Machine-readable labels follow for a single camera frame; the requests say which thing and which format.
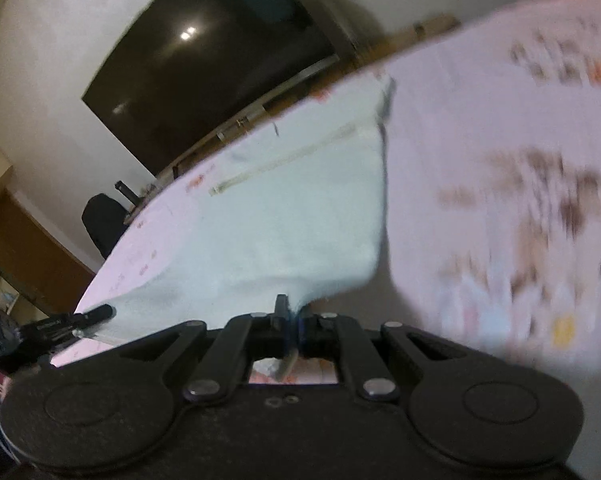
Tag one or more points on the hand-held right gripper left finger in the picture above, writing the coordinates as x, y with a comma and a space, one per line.
284, 330

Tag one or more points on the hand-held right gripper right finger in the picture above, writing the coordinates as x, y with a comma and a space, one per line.
308, 340

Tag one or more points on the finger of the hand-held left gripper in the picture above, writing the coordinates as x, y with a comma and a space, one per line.
93, 316

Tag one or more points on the white knit sweater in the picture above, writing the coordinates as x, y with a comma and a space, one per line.
280, 210

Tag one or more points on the black chair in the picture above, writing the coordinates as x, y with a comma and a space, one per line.
103, 225

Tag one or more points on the brown wooden cabinet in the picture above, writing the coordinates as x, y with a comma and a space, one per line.
25, 245

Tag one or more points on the black upright remote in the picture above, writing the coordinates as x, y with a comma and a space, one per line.
125, 191

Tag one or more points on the silver set-top box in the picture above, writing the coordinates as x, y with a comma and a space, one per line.
235, 127

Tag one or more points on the black flat television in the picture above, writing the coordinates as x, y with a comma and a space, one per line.
205, 60

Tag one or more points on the pink floral bedsheet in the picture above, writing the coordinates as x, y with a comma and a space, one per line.
480, 110

